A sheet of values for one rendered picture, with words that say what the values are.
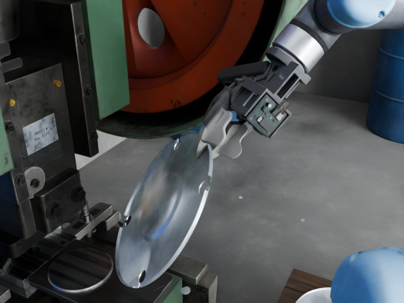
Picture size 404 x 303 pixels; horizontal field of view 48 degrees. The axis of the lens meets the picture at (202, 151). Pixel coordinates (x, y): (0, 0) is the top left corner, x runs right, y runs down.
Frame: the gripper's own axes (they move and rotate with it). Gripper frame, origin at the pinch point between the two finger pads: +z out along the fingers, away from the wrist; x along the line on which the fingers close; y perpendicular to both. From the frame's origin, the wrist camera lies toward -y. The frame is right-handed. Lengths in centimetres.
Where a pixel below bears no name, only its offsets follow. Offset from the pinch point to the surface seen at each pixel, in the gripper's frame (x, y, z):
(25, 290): -1.9, -12.4, 43.0
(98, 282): 5.0, -5.4, 31.9
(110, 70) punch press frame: -13.6, -19.5, -0.2
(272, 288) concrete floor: 115, -56, 33
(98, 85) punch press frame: -14.5, -17.1, 3.2
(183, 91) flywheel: 5.2, -27.3, -5.9
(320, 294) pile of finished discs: 81, -17, 14
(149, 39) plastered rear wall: 80, -245, -21
